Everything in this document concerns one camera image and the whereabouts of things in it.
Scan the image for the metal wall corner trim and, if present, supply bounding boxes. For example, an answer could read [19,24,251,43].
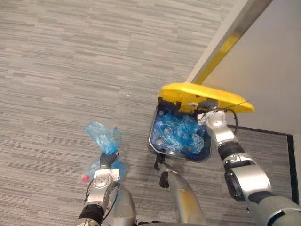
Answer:
[185,0,275,85]

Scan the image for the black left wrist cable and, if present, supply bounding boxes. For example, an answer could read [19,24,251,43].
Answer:
[83,178,120,222]

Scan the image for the silver robot left leg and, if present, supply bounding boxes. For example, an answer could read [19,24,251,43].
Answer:
[112,185,137,226]

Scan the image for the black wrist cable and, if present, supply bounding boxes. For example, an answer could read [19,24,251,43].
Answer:
[213,106,239,135]
[83,178,120,222]

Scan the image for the black trash can pedal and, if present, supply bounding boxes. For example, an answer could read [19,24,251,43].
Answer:
[153,153,166,171]

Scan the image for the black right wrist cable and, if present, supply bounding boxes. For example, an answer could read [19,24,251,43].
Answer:
[213,106,239,135]

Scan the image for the blue plastic rubbish bag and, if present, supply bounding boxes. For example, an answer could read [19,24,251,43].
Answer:
[81,121,128,185]

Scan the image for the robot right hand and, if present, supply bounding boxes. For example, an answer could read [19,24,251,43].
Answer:
[196,99,219,113]

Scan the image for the yellow trash can lid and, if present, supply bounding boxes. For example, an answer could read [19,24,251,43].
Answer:
[159,82,255,114]

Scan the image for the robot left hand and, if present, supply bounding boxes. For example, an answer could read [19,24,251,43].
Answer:
[99,150,120,170]

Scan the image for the blue trash can liner bag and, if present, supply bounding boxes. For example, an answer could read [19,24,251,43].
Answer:
[150,112,206,156]

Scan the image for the dark grey trash can body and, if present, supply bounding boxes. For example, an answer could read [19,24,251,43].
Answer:
[148,98,213,164]

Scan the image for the black baseboard strip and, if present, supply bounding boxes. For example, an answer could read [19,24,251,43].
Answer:
[226,124,301,203]

